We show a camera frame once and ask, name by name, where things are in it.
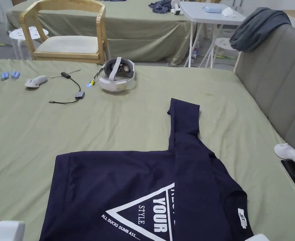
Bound grey bunched garment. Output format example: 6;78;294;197
229;7;292;52

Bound dark blue printed shirt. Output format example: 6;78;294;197
39;98;255;241

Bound white folding table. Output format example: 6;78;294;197
179;1;247;68

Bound short cable with yellow plug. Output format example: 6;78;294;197
87;70;105;87

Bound black adapter cable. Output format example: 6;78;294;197
48;70;86;104

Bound white VR headset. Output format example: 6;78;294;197
98;57;137;94

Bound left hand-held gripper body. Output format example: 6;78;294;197
0;221;26;241

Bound dark grey crumpled garment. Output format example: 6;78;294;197
148;0;174;14

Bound grey padded headboard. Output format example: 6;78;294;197
234;23;295;161

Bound spare hand-held gripper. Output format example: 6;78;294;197
169;0;183;15

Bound white hand controller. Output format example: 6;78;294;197
24;75;49;89
274;143;295;169

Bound bed with pale green sheet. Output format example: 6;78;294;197
5;0;198;67
0;59;295;241

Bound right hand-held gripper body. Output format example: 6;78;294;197
248;233;276;241

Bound wooden chair with cushion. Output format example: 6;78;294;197
20;0;107;64

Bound white round stool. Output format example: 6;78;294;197
199;37;242;68
9;25;49;60

